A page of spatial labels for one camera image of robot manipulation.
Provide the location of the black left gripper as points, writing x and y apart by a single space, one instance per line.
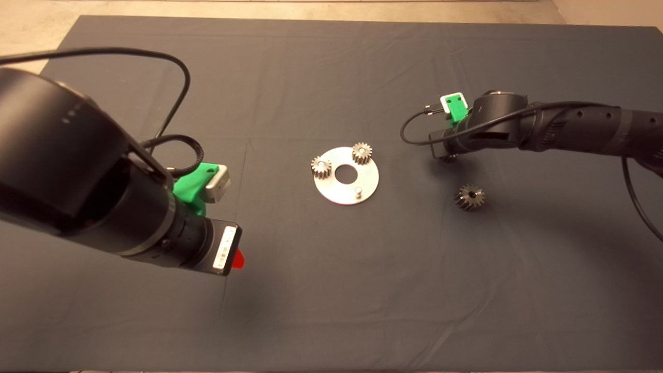
199 242

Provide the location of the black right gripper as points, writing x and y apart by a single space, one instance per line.
445 142

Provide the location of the small steel gear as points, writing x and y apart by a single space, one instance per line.
321 168
362 154
449 158

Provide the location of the larger steel gear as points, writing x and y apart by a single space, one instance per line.
470 197

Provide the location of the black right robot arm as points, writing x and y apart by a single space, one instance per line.
570 129

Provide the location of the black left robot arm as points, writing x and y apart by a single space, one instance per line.
67 160

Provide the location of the dark grey table cloth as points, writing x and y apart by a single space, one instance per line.
331 290

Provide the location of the round metal plate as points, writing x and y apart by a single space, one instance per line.
336 191

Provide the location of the green right camera mount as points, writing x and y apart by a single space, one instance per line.
458 111

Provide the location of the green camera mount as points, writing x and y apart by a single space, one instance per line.
458 111
189 186

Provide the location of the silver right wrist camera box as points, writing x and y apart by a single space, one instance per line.
443 102

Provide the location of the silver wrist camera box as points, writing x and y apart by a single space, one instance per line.
443 102
219 185

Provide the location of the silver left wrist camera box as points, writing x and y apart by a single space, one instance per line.
219 185

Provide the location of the green left camera mount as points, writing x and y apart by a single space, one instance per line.
189 186

